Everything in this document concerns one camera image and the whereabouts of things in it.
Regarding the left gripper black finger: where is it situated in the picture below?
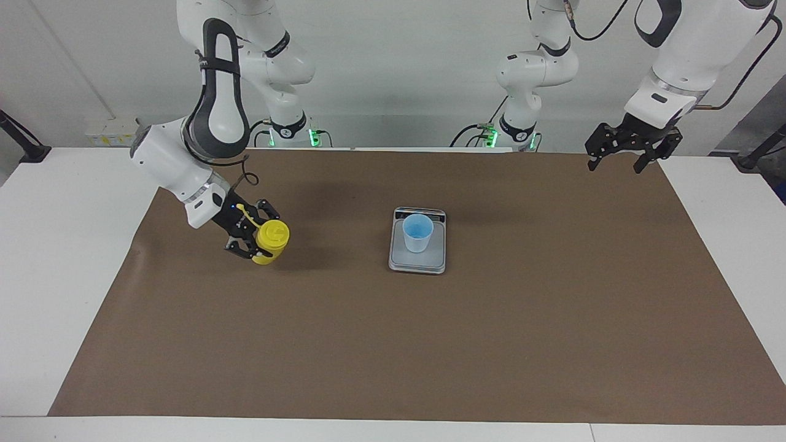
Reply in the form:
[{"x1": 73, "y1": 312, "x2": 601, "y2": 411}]
[
  {"x1": 636, "y1": 130, "x2": 683, "y2": 174},
  {"x1": 585, "y1": 123, "x2": 622, "y2": 171}
]

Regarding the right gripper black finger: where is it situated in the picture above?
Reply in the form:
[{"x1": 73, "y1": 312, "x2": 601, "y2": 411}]
[
  {"x1": 225, "y1": 236, "x2": 274, "y2": 260},
  {"x1": 246, "y1": 198, "x2": 281, "y2": 222}
]

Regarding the yellow squeeze bottle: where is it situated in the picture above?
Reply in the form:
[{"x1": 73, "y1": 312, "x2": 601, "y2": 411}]
[{"x1": 236, "y1": 204, "x2": 290, "y2": 266}]

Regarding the light blue plastic cup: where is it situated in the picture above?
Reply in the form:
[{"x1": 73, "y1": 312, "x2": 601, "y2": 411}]
[{"x1": 402, "y1": 213, "x2": 435, "y2": 254}]

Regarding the silver digital kitchen scale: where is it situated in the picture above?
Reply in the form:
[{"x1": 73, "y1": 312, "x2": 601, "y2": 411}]
[{"x1": 388, "y1": 207, "x2": 447, "y2": 274}]

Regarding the black clamp stand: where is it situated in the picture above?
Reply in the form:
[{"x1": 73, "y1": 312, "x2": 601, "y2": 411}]
[
  {"x1": 0, "y1": 109, "x2": 52, "y2": 163},
  {"x1": 731, "y1": 123, "x2": 786, "y2": 171}
]

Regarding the brown paper table mat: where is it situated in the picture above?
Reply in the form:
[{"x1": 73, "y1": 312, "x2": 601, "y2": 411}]
[{"x1": 48, "y1": 147, "x2": 786, "y2": 425}]

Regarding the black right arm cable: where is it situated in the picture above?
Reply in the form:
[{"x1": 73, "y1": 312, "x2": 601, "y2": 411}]
[{"x1": 212, "y1": 153, "x2": 260, "y2": 188}]

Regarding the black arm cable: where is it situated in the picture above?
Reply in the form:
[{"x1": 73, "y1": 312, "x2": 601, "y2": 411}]
[
  {"x1": 694, "y1": 12, "x2": 782, "y2": 111},
  {"x1": 212, "y1": 153, "x2": 260, "y2": 188}
]

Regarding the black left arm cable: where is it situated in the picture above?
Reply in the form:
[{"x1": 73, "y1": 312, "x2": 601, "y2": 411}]
[{"x1": 694, "y1": 12, "x2": 782, "y2": 111}]

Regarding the black cable with metal plug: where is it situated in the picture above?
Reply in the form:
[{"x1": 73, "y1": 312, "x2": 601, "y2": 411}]
[{"x1": 562, "y1": 0, "x2": 626, "y2": 39}]

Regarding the black base power cable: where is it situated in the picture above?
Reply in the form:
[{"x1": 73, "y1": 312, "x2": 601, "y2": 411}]
[{"x1": 450, "y1": 95, "x2": 510, "y2": 148}]

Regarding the white wall socket box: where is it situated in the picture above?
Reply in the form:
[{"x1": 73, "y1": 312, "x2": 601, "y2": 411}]
[{"x1": 85, "y1": 118, "x2": 141, "y2": 147}]

